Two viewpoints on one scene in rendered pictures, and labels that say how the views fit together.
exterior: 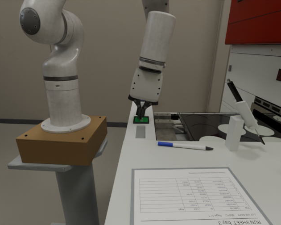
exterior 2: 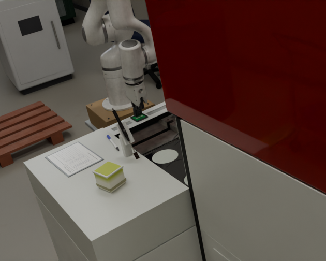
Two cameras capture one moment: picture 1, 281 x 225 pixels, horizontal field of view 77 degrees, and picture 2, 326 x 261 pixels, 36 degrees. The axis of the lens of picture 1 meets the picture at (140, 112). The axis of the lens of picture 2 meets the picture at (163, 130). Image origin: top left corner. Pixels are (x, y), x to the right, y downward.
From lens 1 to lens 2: 182 cm
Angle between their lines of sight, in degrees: 56
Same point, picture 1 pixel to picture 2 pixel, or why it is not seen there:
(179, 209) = (63, 158)
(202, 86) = not seen: outside the picture
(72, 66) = (114, 60)
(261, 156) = (127, 164)
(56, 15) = (93, 31)
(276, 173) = not seen: hidden behind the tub
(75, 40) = (120, 38)
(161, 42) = (123, 66)
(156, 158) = (93, 142)
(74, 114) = (118, 97)
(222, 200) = (76, 164)
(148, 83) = (129, 91)
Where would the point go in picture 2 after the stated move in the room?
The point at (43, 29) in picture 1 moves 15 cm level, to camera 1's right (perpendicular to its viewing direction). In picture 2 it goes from (88, 40) to (104, 46)
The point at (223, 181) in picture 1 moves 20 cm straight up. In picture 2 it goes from (89, 161) to (75, 112)
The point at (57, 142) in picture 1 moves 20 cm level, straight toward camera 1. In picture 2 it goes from (97, 115) to (72, 137)
